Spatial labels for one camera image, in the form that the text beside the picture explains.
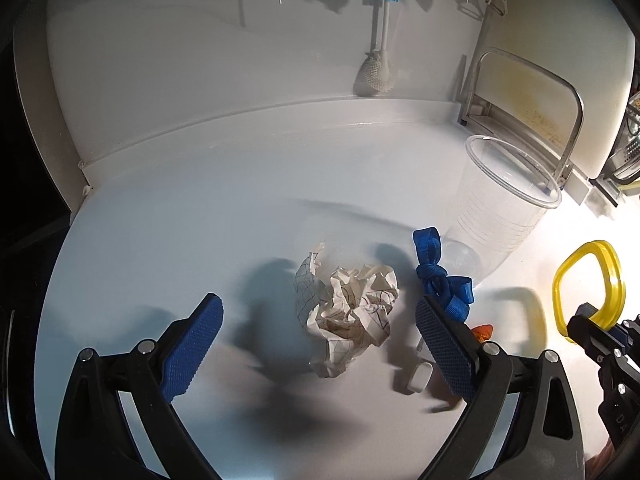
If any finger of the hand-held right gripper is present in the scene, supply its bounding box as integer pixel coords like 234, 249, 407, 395
613, 313, 640, 357
566, 302, 619, 362

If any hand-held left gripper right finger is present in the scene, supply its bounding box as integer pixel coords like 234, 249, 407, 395
415, 295, 586, 480

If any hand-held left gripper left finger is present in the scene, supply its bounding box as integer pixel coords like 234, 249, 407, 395
54, 292, 224, 480

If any yellow plastic ring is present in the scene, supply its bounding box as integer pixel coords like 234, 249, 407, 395
552, 240, 626, 343

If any white paper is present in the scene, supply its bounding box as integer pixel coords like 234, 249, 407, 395
295, 241, 401, 378

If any small white cap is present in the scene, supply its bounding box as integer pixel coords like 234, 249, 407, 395
407, 360, 433, 393

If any clear plastic cup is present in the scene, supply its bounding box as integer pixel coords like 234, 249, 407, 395
442, 135, 563, 291

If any metal board rack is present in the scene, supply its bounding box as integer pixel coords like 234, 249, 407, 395
457, 47, 586, 191

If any white cutting board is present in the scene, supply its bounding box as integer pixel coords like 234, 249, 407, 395
460, 5, 638, 181

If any white brush with blue band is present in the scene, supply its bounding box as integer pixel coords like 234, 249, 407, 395
354, 0, 402, 97

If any blue webbing strap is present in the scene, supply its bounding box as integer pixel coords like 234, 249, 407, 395
412, 227, 475, 323

